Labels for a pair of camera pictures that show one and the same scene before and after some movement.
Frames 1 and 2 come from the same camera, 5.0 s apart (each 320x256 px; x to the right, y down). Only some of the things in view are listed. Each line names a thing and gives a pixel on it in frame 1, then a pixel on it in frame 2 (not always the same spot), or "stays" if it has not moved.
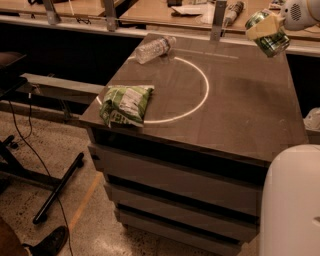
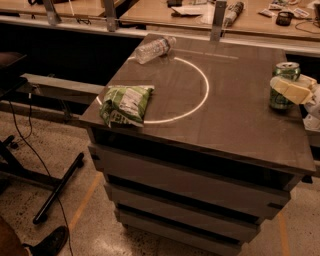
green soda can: x=273 y=43 → x=283 y=69
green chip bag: x=125 y=103 stays
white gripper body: x=295 y=15 → x=314 y=102
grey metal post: x=218 y=21 stays
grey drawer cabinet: x=222 y=110 stays
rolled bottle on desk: x=233 y=12 stays
